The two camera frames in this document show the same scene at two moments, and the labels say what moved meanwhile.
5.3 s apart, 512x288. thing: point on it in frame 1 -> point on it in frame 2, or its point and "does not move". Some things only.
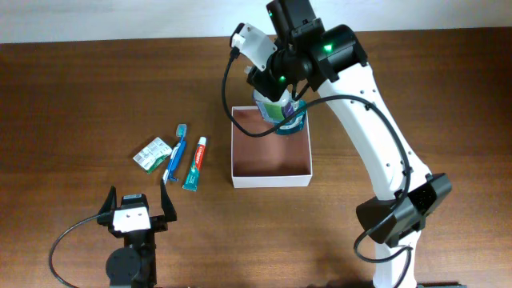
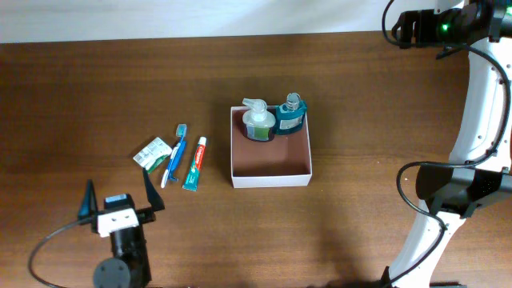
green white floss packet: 154,154 does not move
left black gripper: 160,222 -> 146,214
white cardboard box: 269,160 does not move
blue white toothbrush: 177,153 does not move
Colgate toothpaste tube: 192,180 does not move
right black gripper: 263,78 -> 425,22
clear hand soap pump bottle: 271,110 -> 258,121
